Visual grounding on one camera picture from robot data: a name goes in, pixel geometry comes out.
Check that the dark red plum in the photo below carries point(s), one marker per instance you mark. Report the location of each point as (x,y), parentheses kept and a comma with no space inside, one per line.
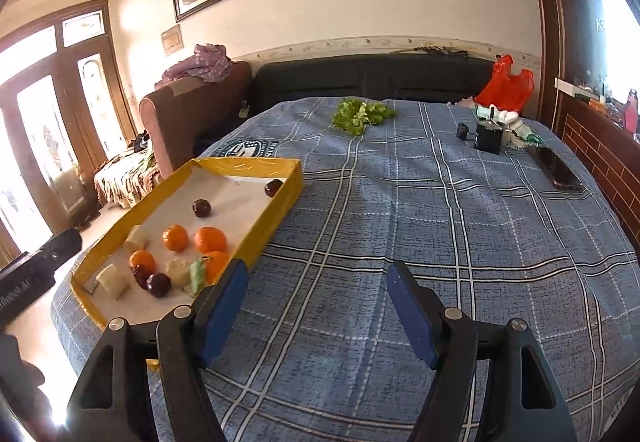
(159,285)
(140,279)
(201,208)
(273,187)

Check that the black telephone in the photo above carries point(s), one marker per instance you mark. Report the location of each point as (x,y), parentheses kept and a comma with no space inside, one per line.
(140,140)

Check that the yellow cardboard box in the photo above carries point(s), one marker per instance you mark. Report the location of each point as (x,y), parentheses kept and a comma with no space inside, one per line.
(235,202)

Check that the small framed wall certificate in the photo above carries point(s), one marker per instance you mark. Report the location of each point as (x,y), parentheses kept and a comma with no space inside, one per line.
(171,41)

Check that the brown glazed door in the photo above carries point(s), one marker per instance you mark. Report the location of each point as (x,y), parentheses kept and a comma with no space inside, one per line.
(65,87)

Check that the brick pattern wooden panel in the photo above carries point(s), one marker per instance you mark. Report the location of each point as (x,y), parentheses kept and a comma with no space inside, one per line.
(600,157)

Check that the patterned sofa cover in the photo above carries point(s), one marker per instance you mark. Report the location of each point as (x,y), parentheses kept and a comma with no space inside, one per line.
(125,177)

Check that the small black adapter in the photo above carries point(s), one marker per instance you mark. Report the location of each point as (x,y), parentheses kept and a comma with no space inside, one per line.
(463,131)

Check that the round bread piece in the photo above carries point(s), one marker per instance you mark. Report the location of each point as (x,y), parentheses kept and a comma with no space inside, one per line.
(177,272)

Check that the green cilantro bunch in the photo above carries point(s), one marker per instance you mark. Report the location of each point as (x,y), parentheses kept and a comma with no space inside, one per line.
(362,115)

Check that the blue plaid blanket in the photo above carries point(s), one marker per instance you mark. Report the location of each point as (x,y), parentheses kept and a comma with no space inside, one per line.
(400,222)

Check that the orange mandarin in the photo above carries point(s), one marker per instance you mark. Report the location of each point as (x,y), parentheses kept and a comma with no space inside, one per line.
(217,266)
(175,237)
(142,260)
(210,239)

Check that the brown wooden window frame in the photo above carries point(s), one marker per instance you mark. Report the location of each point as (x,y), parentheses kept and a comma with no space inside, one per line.
(542,22)

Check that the red plastic bag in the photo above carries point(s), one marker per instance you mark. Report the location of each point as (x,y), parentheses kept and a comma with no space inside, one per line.
(505,85)

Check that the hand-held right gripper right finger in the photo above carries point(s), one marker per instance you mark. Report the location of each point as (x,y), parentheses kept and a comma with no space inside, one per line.
(410,317)

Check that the black padded headboard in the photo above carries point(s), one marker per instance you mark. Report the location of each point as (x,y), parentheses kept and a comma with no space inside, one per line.
(370,77)

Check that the red bottle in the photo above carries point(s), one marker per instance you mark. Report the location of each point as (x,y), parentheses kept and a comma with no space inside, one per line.
(631,115)

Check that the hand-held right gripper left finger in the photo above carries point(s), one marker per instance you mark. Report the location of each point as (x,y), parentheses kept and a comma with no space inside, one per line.
(225,307)

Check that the brown sofa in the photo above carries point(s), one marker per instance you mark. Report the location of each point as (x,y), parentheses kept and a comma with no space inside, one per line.
(195,117)

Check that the black square box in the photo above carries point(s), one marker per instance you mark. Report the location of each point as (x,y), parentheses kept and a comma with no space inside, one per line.
(488,140)

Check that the white windowsill ledge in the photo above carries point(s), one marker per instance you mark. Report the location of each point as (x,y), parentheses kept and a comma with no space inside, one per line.
(570,87)

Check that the black smartphone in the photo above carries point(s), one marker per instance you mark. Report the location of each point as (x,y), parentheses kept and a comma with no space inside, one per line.
(559,170)

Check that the purple floral cloth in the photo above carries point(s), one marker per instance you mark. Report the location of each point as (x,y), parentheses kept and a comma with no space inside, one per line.
(200,65)

